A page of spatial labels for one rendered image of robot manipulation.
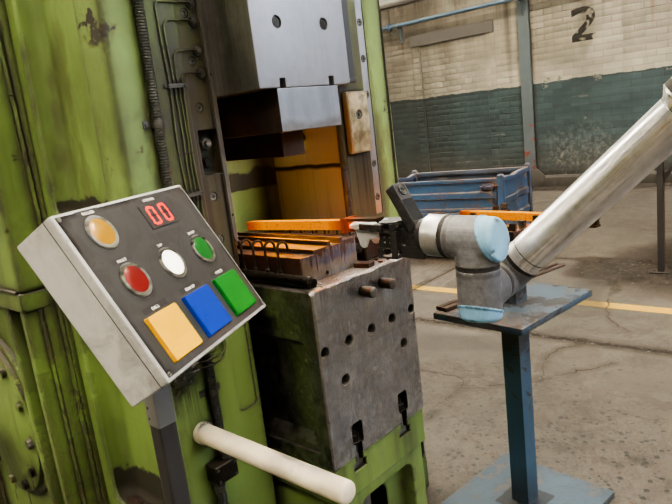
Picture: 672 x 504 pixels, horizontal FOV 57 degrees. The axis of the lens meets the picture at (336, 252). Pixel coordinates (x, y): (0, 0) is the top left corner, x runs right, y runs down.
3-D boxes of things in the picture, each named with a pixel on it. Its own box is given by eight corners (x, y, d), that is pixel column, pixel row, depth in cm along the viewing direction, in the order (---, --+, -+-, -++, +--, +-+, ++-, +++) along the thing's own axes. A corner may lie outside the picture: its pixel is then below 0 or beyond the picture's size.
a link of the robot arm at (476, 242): (492, 271, 119) (489, 220, 117) (436, 265, 127) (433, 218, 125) (514, 259, 125) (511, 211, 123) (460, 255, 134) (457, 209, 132)
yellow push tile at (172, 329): (204, 341, 94) (175, 301, 94) (178, 361, 87) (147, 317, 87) (196, 347, 95) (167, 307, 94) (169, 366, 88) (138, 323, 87)
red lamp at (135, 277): (158, 290, 91) (153, 261, 91) (130, 299, 88) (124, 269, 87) (147, 288, 94) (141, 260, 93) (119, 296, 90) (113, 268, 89)
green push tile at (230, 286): (257, 301, 113) (233, 267, 112) (239, 314, 105) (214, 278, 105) (250, 306, 113) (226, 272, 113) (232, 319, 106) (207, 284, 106)
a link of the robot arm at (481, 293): (514, 312, 131) (511, 255, 129) (494, 330, 122) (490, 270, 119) (472, 308, 137) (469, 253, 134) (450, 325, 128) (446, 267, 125)
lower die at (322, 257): (358, 264, 158) (354, 232, 157) (303, 286, 144) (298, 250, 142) (252, 255, 187) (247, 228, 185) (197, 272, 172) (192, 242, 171)
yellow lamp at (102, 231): (124, 243, 91) (119, 214, 90) (95, 250, 88) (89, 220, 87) (114, 242, 93) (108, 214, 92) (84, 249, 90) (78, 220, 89)
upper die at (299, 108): (342, 124, 151) (337, 84, 149) (282, 132, 137) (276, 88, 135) (234, 137, 179) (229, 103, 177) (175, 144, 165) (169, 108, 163)
